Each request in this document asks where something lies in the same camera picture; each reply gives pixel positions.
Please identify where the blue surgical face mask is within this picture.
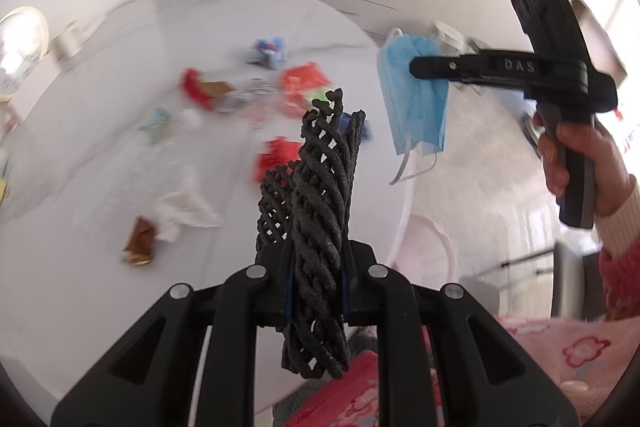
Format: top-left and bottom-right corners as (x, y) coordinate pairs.
(376, 28), (449, 185)

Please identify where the black foam mesh sleeve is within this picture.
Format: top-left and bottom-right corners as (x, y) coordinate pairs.
(256, 88), (366, 379)

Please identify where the orange snack packet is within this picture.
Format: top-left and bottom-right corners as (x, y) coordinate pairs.
(279, 62), (331, 118)

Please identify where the clear printed plastic bag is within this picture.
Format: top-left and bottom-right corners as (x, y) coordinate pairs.
(215, 78), (279, 114)

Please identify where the blue yellow paper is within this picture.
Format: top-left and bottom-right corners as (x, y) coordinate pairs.
(138, 107), (174, 145)

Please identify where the pink white trash bin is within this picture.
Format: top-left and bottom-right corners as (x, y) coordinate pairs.
(390, 215), (458, 289)

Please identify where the person's right hand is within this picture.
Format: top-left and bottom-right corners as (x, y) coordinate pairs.
(538, 122), (639, 221)

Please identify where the brown crumpled wrapper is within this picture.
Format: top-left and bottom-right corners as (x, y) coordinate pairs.
(122, 217), (156, 267)

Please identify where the dark blue crumpled wrapper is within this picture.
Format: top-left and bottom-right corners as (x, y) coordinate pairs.
(338, 113), (372, 141)

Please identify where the crumpled white tissue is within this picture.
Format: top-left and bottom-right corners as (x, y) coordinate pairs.
(154, 167), (224, 243)

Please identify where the green crumpled paper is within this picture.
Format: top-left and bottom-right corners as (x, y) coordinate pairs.
(308, 89), (332, 108)

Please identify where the blue white crumpled carton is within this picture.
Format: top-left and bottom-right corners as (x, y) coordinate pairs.
(248, 37), (288, 70)

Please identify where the red brown snack wrapper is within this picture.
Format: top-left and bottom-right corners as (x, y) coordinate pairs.
(180, 68), (234, 110)

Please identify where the white mug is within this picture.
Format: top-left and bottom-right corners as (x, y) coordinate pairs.
(52, 22), (86, 68)

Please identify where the white round wall clock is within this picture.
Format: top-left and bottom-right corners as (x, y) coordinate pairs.
(0, 6), (50, 103)

